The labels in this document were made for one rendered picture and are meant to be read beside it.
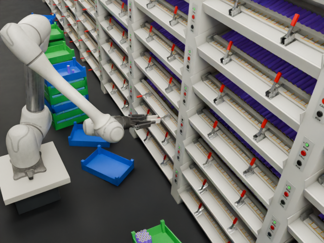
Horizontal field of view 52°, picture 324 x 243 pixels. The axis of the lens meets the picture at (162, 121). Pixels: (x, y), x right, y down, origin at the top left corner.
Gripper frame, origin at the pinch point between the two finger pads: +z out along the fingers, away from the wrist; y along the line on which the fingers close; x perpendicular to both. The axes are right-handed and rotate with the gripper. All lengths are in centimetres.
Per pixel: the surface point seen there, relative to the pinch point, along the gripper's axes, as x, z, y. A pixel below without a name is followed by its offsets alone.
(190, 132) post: 7.6, 8.1, 25.3
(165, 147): -20.4, 11.0, 3.0
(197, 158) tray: -1.3, 8.0, 36.3
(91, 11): 18, 5, -141
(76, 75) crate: -12, -22, -82
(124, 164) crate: -52, -2, -21
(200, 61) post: 48, 2, 25
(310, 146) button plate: 51, -2, 92
